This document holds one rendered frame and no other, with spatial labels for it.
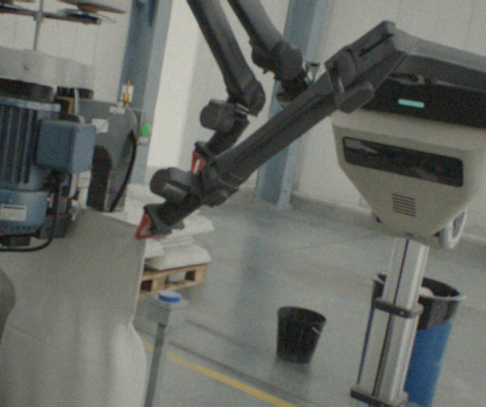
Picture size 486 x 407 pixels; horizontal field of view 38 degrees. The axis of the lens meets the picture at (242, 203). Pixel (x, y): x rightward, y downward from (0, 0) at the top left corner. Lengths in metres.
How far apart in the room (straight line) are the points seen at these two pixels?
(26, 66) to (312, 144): 9.13
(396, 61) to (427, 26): 8.64
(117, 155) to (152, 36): 5.85
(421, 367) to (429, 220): 1.94
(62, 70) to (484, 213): 8.42
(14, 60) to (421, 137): 0.88
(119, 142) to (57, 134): 0.49
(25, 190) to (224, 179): 0.39
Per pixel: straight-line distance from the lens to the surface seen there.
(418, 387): 3.68
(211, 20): 1.47
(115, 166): 1.77
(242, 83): 1.59
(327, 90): 1.27
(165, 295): 1.90
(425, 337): 3.58
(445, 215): 1.74
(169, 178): 1.42
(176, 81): 8.38
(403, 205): 1.77
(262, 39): 1.60
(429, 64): 1.28
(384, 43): 1.24
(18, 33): 6.73
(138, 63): 7.66
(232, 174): 1.40
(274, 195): 10.30
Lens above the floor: 1.39
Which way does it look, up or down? 8 degrees down
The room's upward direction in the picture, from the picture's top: 10 degrees clockwise
